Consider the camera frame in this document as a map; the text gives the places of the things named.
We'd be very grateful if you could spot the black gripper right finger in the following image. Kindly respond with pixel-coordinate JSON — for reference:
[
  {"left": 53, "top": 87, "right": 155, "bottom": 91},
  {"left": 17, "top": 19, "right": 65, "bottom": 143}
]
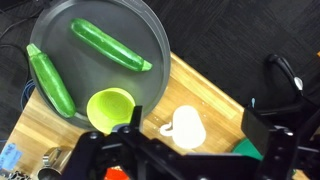
[{"left": 241, "top": 107, "right": 296, "bottom": 180}]

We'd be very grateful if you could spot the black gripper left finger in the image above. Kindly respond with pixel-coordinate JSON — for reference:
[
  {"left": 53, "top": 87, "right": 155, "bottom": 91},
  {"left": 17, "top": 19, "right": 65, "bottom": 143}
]
[{"left": 113, "top": 105, "right": 174, "bottom": 158}]

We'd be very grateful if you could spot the lime green plastic bowl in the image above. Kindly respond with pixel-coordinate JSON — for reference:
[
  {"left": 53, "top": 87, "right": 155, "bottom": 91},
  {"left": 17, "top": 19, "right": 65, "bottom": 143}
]
[{"left": 86, "top": 87, "right": 137, "bottom": 135}]

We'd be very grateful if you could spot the black office chair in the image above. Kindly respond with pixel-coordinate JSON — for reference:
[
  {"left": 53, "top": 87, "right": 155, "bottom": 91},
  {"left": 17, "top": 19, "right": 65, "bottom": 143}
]
[{"left": 265, "top": 53, "right": 320, "bottom": 118}]

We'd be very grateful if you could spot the dark grey round tray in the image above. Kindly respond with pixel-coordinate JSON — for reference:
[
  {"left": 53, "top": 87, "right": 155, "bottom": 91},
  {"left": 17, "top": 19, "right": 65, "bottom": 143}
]
[{"left": 29, "top": 0, "right": 172, "bottom": 130}]

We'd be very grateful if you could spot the green zucchini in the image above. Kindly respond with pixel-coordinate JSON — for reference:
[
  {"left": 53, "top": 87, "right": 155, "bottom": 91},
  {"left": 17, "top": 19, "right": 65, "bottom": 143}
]
[
  {"left": 26, "top": 43, "right": 77, "bottom": 119},
  {"left": 70, "top": 17, "right": 154, "bottom": 72}
]

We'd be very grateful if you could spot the stainless steel mug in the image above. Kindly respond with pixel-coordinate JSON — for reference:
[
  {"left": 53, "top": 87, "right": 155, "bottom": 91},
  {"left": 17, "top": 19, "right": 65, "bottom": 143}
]
[{"left": 37, "top": 146, "right": 73, "bottom": 180}]

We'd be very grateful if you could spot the blue tape patch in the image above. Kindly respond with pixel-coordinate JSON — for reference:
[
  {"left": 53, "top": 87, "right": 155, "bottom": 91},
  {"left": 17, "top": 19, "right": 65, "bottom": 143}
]
[{"left": 0, "top": 143, "right": 23, "bottom": 172}]

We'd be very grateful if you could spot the white handled cup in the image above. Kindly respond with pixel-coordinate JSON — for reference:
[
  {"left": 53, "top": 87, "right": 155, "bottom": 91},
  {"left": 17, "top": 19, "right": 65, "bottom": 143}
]
[{"left": 159, "top": 105, "right": 207, "bottom": 150}]

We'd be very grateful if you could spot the blue cable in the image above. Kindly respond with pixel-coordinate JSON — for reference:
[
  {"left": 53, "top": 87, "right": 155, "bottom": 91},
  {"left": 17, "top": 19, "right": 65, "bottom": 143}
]
[{"left": 20, "top": 79, "right": 36, "bottom": 111}]

